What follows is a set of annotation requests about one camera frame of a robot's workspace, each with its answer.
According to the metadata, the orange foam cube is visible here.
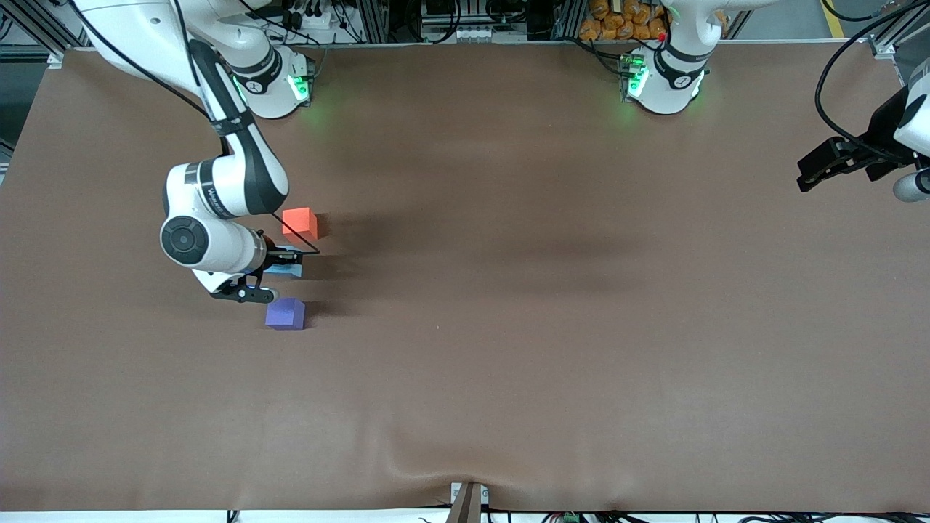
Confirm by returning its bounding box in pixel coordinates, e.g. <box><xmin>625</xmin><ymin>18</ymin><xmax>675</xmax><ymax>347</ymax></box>
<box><xmin>281</xmin><ymin>206</ymin><xmax>319</xmax><ymax>242</ymax></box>

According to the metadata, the purple foam cube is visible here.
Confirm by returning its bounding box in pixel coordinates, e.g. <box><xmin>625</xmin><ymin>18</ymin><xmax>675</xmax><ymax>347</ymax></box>
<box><xmin>264</xmin><ymin>297</ymin><xmax>307</xmax><ymax>331</ymax></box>

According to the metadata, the white power strip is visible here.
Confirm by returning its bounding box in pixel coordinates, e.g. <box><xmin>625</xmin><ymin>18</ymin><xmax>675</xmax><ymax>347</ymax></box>
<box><xmin>280</xmin><ymin>4</ymin><xmax>351</xmax><ymax>34</ymax></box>

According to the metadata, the orange packets pile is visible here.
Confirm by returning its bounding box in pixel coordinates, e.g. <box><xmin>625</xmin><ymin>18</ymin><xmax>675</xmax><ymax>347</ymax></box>
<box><xmin>578</xmin><ymin>0</ymin><xmax>671</xmax><ymax>42</ymax></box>

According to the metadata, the brown table cover mat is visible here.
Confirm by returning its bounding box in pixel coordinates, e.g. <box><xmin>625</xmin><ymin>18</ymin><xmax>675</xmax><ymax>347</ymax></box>
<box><xmin>0</xmin><ymin>41</ymin><xmax>930</xmax><ymax>514</ymax></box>

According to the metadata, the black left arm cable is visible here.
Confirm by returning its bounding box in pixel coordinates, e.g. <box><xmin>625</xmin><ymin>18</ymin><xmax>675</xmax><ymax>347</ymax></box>
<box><xmin>814</xmin><ymin>0</ymin><xmax>930</xmax><ymax>158</ymax></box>

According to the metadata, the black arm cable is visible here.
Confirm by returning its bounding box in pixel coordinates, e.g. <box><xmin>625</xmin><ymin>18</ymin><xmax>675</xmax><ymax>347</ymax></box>
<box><xmin>69</xmin><ymin>0</ymin><xmax>321</xmax><ymax>257</ymax></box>
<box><xmin>814</xmin><ymin>0</ymin><xmax>930</xmax><ymax>158</ymax></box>

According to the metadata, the aluminium frame profile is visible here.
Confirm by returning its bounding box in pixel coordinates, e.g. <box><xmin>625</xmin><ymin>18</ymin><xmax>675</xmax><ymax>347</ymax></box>
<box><xmin>552</xmin><ymin>0</ymin><xmax>588</xmax><ymax>41</ymax></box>
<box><xmin>868</xmin><ymin>0</ymin><xmax>930</xmax><ymax>60</ymax></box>
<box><xmin>0</xmin><ymin>0</ymin><xmax>94</xmax><ymax>60</ymax></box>
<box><xmin>355</xmin><ymin>0</ymin><xmax>390</xmax><ymax>44</ymax></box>

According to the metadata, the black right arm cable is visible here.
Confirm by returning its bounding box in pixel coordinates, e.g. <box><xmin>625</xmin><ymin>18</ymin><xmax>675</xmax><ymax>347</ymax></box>
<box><xmin>69</xmin><ymin>0</ymin><xmax>321</xmax><ymax>257</ymax></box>

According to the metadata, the brown camera mount post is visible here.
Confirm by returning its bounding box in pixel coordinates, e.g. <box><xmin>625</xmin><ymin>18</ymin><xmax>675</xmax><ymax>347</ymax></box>
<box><xmin>449</xmin><ymin>481</ymin><xmax>490</xmax><ymax>523</ymax></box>

